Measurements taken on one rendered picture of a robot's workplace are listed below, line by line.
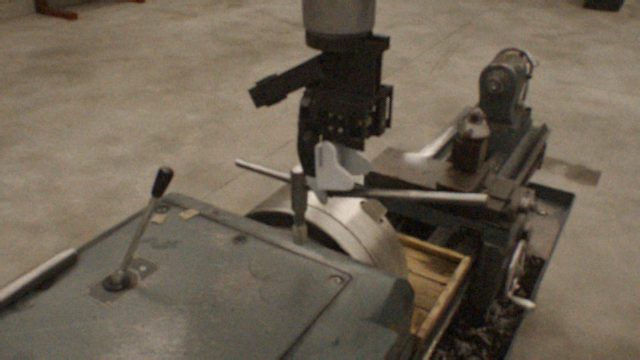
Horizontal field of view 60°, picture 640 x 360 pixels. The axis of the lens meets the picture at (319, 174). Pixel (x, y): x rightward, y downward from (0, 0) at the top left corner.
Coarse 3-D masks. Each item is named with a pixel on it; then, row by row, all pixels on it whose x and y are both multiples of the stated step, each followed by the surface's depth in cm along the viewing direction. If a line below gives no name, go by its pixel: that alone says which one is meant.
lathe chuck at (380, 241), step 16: (288, 192) 96; (320, 208) 90; (336, 208) 91; (352, 208) 92; (352, 224) 90; (368, 224) 92; (384, 224) 94; (368, 240) 90; (384, 240) 92; (384, 256) 91; (400, 256) 95; (400, 272) 95
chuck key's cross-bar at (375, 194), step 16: (240, 160) 73; (272, 176) 71; (288, 176) 70; (336, 192) 66; (352, 192) 65; (368, 192) 64; (384, 192) 63; (400, 192) 62; (416, 192) 61; (432, 192) 60
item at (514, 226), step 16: (528, 192) 158; (400, 208) 154; (416, 208) 151; (432, 208) 148; (448, 208) 147; (432, 224) 150; (448, 224) 148; (464, 224) 145; (480, 224) 143; (496, 224) 140; (512, 224) 140; (480, 240) 144; (496, 240) 142
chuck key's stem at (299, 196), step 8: (296, 168) 68; (296, 176) 68; (304, 176) 68; (296, 184) 69; (296, 192) 69; (304, 192) 69; (296, 200) 70; (304, 200) 70; (296, 208) 70; (304, 208) 71; (296, 216) 72; (304, 216) 72; (296, 224) 72; (304, 224) 73; (296, 232) 73; (304, 232) 73; (296, 240) 73; (304, 240) 74
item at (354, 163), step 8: (336, 144) 66; (344, 152) 66; (352, 152) 66; (344, 160) 67; (352, 160) 66; (360, 160) 66; (368, 160) 65; (344, 168) 67; (352, 168) 67; (360, 168) 66; (368, 168) 66
